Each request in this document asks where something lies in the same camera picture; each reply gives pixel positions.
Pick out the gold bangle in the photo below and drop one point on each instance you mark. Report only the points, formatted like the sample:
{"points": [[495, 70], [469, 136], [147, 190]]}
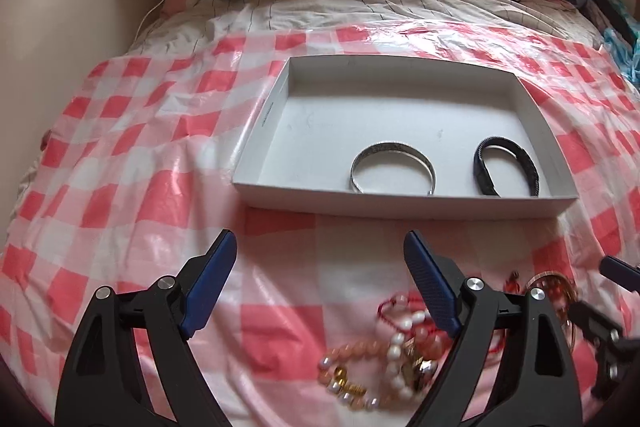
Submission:
{"points": [[550, 279]]}

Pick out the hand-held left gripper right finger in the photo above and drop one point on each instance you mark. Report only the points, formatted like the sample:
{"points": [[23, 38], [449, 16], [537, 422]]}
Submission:
{"points": [[430, 279]]}

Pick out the white cardboard box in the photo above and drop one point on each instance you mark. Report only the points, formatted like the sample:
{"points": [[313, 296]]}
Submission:
{"points": [[375, 117]]}

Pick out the blue plastic bag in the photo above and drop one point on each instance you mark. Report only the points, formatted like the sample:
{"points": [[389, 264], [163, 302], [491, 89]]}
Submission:
{"points": [[622, 52]]}

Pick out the white striped bed sheet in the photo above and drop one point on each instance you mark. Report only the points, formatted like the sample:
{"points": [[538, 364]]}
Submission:
{"points": [[320, 4]]}

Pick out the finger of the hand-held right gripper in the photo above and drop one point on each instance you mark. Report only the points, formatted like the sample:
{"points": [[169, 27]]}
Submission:
{"points": [[622, 269], [595, 322]]}

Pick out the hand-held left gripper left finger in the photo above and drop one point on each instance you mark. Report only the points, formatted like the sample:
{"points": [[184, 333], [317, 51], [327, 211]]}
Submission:
{"points": [[212, 282]]}

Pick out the red white checkered plastic sheet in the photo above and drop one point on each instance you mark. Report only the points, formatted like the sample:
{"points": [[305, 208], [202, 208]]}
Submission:
{"points": [[125, 187]]}

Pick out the silver bangle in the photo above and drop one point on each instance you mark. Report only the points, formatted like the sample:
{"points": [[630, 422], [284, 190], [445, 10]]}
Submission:
{"points": [[356, 167]]}

